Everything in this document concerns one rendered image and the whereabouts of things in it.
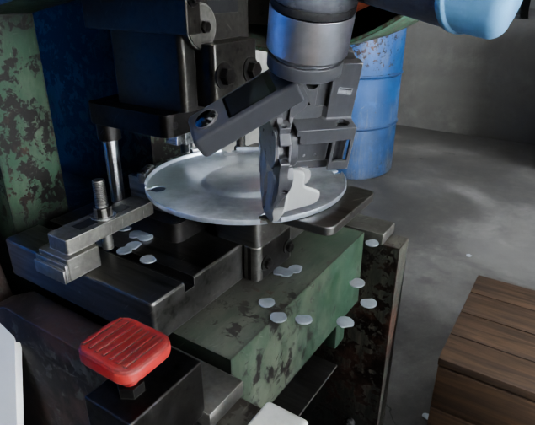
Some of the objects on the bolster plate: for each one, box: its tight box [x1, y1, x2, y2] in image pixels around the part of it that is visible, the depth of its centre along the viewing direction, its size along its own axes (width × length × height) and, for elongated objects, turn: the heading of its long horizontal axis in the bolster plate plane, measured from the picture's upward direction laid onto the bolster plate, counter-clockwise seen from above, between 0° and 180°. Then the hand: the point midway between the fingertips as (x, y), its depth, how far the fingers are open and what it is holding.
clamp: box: [34, 178, 153, 284], centre depth 67 cm, size 6×17×10 cm, turn 147°
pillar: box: [103, 140, 126, 203], centre depth 75 cm, size 2×2×14 cm
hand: (266, 212), depth 59 cm, fingers closed
